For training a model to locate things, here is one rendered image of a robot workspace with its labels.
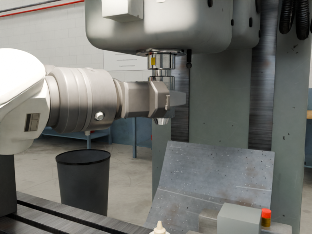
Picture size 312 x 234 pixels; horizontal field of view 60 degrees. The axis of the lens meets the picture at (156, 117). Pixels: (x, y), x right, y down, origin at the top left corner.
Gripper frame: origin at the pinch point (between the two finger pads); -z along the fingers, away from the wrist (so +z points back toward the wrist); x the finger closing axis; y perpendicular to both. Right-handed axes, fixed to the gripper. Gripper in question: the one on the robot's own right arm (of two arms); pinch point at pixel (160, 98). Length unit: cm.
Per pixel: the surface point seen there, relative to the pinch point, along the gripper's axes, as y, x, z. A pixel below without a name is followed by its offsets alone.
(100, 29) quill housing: -10.3, 1.3, 10.6
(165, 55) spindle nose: -6.9, -2.3, 0.9
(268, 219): 19.4, -14.4, -11.0
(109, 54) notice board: -69, 479, -239
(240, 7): -16.1, -5.5, -13.6
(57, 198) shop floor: 122, 258, -58
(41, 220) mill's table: 31.8, 32.4, 12.6
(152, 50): -7.4, -2.5, 3.6
